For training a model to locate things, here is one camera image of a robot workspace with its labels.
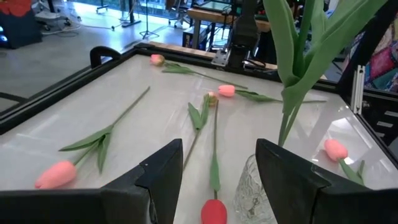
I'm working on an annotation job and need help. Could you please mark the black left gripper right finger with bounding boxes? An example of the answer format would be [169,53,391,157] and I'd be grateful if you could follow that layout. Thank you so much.
[256,139,398,224]

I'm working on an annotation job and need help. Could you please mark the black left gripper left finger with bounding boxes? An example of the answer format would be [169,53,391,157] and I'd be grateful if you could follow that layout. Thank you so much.
[0,139,183,224]

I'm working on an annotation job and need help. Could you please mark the clear cut-glass vase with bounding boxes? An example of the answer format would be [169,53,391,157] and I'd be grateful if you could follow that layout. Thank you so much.
[233,154,279,224]

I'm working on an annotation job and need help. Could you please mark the red artificial tulip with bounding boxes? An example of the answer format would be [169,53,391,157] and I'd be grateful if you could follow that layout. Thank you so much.
[200,99,228,224]

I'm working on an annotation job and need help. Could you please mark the green tulip stems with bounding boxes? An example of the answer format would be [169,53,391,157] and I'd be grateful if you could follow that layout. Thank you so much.
[262,0,388,147]

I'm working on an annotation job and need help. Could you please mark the pink yellow artificial tulip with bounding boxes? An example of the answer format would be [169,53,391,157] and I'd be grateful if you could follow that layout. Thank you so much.
[182,91,220,171]
[149,54,249,90]

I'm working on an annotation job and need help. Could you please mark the silver aluminium extrusion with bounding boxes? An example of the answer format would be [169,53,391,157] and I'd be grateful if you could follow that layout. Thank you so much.
[350,64,366,114]

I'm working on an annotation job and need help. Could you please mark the colourful patchwork cloth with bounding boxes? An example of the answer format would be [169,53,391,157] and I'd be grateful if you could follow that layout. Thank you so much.
[362,18,398,93]

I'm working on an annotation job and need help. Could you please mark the black computer tower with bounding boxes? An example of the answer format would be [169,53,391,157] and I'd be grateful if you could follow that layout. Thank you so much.
[0,11,43,50]

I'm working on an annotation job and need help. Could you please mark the wooden table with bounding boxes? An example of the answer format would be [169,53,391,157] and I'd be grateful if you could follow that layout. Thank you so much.
[186,7,271,50]

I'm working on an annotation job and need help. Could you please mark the red object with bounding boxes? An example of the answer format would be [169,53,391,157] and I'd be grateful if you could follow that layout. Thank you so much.
[0,0,32,18]

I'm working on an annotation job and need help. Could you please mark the black arched handle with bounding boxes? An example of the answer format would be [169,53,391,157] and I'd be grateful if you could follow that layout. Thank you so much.
[89,45,123,69]

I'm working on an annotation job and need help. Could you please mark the silver metal bracket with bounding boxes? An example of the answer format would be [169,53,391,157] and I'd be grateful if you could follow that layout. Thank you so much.
[211,49,231,67]

